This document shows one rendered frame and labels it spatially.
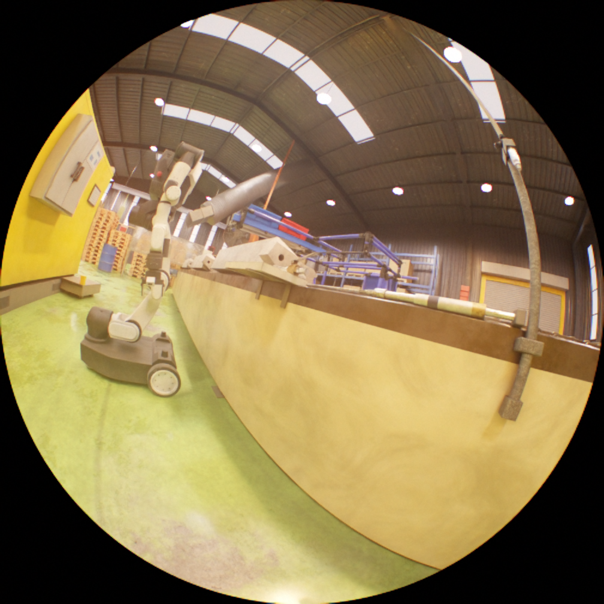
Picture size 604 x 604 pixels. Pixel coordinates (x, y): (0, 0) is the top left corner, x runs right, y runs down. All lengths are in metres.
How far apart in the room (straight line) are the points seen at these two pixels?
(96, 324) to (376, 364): 1.35
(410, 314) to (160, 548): 0.91
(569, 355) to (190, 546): 0.97
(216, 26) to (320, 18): 3.63
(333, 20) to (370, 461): 9.68
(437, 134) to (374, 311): 9.61
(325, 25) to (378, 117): 4.72
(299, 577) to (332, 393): 0.62
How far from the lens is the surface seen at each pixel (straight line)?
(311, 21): 9.41
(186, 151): 1.19
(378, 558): 0.85
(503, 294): 11.43
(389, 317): 0.47
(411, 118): 9.68
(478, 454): 0.50
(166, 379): 1.16
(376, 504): 0.63
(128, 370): 1.21
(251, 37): 9.95
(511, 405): 0.43
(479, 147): 10.21
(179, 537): 0.73
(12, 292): 2.29
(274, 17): 9.54
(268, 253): 0.88
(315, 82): 10.04
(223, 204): 8.44
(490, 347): 0.45
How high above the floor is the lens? 0.70
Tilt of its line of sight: 1 degrees up
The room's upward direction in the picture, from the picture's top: 16 degrees clockwise
